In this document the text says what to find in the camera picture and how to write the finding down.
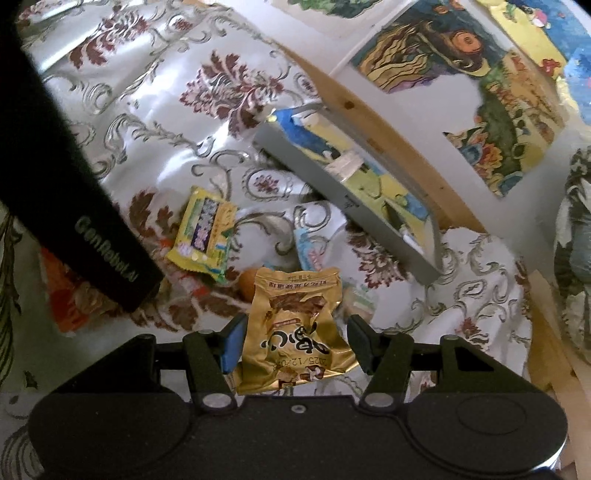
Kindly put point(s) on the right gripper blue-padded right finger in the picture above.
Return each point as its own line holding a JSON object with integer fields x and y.
{"x": 386, "y": 358}

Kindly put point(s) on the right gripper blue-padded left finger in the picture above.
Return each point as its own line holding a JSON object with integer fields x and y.
{"x": 209, "y": 358}

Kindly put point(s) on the small orange fruit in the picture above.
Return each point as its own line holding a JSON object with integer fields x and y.
{"x": 247, "y": 284}

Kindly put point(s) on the gold foil snack bag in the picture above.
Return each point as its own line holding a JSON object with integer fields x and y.
{"x": 292, "y": 337}

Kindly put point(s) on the yellow snack packet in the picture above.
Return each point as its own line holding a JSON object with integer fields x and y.
{"x": 203, "y": 237}

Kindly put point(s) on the red snack wrapper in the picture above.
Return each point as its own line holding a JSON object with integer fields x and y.
{"x": 74, "y": 304}

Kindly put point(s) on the light blue snack packet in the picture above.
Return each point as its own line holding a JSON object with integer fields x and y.
{"x": 311, "y": 249}

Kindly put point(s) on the round biscuit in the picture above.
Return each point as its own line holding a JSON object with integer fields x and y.
{"x": 358, "y": 300}

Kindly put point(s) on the floral white bed cover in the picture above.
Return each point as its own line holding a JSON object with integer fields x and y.
{"x": 163, "y": 97}

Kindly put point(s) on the plastic bag of clothes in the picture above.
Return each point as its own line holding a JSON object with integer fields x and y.
{"x": 572, "y": 254}

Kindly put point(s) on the grey tray with cartoon liner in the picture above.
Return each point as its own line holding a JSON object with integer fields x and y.
{"x": 380, "y": 197}

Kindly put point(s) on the flower landscape poster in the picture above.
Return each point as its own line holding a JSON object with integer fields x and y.
{"x": 514, "y": 126}

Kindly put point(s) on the swirly night poster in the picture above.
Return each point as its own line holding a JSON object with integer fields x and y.
{"x": 429, "y": 40}

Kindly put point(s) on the colourful top posters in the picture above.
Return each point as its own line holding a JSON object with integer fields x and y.
{"x": 551, "y": 35}

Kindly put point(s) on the wooden bed frame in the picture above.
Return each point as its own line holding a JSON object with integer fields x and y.
{"x": 410, "y": 127}

